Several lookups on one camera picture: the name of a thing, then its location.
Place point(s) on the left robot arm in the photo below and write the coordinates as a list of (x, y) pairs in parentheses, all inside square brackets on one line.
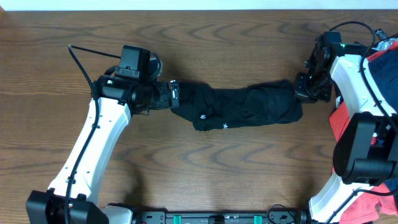
[(130, 88)]

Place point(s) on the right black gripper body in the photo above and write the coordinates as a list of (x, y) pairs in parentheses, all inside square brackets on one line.
[(318, 86)]

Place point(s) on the black polo shirt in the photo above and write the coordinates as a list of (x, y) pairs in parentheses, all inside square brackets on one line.
[(256, 105)]

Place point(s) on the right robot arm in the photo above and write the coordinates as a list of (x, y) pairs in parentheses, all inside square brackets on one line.
[(366, 153)]

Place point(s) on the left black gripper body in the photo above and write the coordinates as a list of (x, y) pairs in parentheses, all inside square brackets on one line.
[(158, 97)]

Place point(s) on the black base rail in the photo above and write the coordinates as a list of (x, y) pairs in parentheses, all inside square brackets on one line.
[(276, 214)]

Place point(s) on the navy blue shirt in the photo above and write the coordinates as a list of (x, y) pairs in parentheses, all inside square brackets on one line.
[(384, 72)]

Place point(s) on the red printed shirt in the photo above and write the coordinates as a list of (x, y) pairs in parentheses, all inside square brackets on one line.
[(366, 207)]

